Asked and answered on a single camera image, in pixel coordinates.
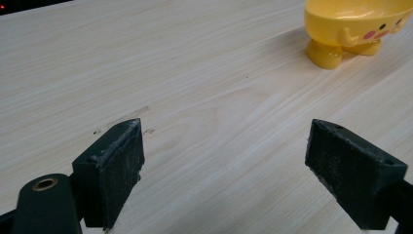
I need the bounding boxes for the dark device with red light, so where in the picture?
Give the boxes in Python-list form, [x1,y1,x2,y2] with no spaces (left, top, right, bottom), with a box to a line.
[0,0,74,17]

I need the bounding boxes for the yellow duck-shaped bowl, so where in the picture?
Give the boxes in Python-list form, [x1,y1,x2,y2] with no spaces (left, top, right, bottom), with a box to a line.
[304,0,413,70]

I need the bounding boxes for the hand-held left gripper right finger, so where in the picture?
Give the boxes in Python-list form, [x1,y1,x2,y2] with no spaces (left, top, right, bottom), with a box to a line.
[304,118,409,231]

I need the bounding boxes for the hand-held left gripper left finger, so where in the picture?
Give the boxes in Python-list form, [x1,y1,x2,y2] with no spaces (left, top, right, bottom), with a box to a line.
[71,117,146,231]

